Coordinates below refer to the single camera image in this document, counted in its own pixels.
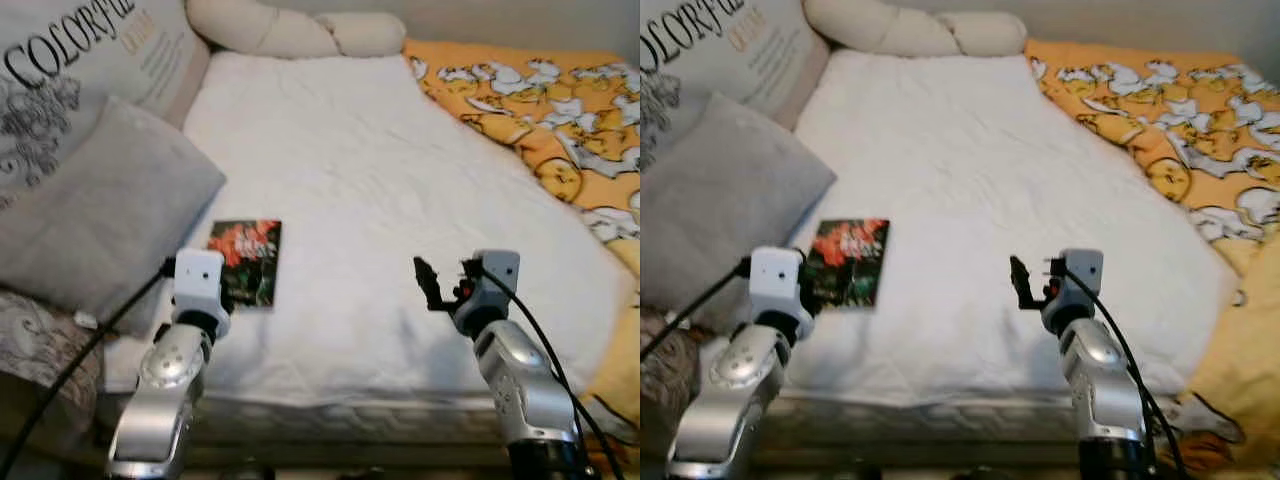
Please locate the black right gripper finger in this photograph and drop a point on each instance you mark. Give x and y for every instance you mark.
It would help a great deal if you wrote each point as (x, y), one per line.
(432, 285)
(1024, 283)

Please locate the dark paperback book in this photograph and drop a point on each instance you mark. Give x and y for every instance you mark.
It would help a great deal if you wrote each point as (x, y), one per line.
(855, 250)
(255, 250)

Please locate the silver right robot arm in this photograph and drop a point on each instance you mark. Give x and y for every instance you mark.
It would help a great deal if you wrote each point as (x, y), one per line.
(1105, 385)
(520, 385)

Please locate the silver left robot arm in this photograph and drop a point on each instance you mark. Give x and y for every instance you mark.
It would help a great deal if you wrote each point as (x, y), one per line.
(725, 390)
(160, 390)

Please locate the white quilted mattress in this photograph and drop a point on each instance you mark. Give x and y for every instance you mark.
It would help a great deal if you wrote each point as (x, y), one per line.
(380, 180)
(1000, 170)

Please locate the grey floral pillow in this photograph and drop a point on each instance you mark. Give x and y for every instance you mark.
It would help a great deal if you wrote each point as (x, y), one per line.
(670, 385)
(40, 340)

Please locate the yellow cartoon egg blanket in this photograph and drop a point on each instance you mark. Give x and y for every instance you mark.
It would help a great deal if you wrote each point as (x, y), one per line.
(1150, 100)
(540, 110)

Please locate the white grey patterned cushion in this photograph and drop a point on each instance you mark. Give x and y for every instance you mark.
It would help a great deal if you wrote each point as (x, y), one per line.
(90, 60)
(740, 50)

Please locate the long cream bolster pillow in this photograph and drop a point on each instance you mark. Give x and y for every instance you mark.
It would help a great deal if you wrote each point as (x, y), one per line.
(290, 30)
(910, 30)

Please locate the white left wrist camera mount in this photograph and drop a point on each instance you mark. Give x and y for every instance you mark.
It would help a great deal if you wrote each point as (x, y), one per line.
(775, 278)
(198, 278)

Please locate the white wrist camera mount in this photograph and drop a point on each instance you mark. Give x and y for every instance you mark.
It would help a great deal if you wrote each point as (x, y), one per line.
(497, 275)
(775, 278)
(198, 278)
(1082, 272)

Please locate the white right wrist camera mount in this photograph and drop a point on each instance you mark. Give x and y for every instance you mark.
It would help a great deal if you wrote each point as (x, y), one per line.
(1082, 272)
(497, 275)

